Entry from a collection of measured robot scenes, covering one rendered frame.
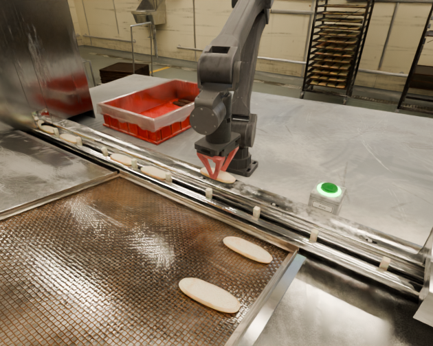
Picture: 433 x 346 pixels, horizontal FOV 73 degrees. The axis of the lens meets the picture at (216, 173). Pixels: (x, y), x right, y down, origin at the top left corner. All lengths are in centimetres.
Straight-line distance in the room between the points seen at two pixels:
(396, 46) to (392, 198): 412
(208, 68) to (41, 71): 81
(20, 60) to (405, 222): 127
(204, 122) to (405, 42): 451
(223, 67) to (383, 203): 57
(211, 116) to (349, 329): 44
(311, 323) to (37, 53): 117
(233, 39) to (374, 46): 440
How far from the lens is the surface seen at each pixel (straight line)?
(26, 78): 127
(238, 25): 72
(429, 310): 62
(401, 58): 498
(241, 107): 87
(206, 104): 54
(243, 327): 44
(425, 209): 95
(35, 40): 128
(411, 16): 493
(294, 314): 60
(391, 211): 90
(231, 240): 57
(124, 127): 122
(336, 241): 70
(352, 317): 63
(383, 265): 68
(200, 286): 48
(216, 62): 60
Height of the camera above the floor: 131
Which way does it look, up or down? 32 degrees down
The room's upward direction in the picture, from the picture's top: straight up
